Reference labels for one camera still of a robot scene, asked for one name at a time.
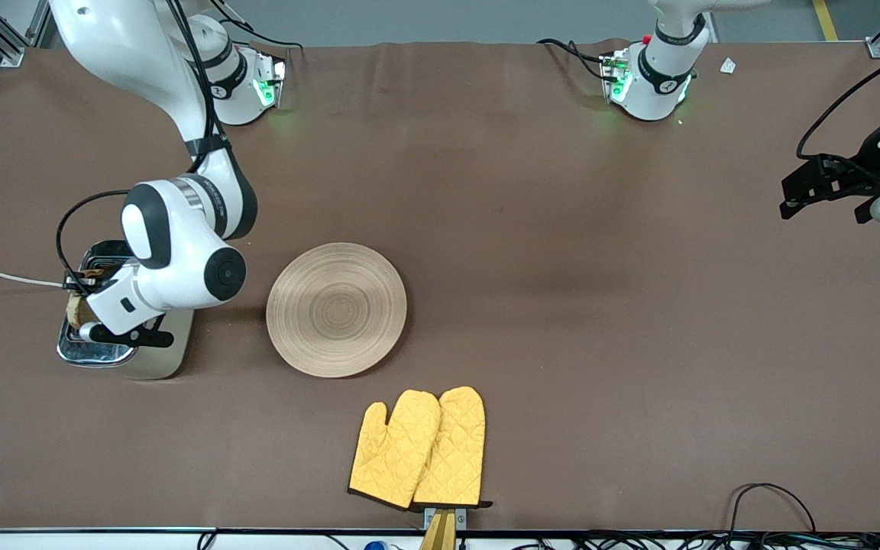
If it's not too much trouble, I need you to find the brown bread slice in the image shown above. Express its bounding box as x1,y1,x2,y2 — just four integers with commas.
66,267,101,331

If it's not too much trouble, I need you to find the round wooden plate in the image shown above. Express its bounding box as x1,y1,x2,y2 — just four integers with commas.
266,242,408,379

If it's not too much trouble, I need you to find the beige chrome two-slot toaster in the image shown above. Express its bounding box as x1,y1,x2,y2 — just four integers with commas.
57,239,196,380

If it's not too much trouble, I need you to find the green-lit left base connector box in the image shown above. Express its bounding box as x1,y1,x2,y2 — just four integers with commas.
600,50,633,105

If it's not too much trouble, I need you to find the green-lit base connector box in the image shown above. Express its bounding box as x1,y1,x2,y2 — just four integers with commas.
251,50,289,109
600,50,633,105

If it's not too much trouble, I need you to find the green-lit right base connector box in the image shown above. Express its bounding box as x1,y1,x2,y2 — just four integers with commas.
251,50,289,109

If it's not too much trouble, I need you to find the brown table cover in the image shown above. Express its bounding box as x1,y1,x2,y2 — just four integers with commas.
0,40,880,534

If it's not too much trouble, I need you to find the yellow quilted oven mitt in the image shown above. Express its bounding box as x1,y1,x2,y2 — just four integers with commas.
413,386,493,510
348,390,442,510

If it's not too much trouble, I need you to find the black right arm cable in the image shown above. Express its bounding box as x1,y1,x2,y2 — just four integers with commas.
56,0,221,296

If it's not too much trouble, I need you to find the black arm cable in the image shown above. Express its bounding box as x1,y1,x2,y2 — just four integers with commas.
794,50,880,161
56,0,221,296

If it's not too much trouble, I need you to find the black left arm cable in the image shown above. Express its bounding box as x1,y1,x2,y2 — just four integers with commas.
794,50,880,161

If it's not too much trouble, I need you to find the white toaster power cord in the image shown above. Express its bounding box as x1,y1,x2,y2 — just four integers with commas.
0,271,66,290

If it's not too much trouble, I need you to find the black right base cable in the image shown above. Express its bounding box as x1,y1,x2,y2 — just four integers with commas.
211,0,303,54

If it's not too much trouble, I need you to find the black base cable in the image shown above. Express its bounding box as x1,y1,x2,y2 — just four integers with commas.
537,38,611,82
211,0,303,54

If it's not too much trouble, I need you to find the black left base cable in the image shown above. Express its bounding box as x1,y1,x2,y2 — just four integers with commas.
537,38,611,82

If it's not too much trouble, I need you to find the black looped cable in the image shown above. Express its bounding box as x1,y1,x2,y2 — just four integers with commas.
729,483,817,534

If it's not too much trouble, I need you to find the black cable bundle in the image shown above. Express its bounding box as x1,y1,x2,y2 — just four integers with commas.
516,531,880,550

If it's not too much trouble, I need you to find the metal bracket with wooden bar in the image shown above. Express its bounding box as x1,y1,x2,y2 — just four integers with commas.
419,506,468,550

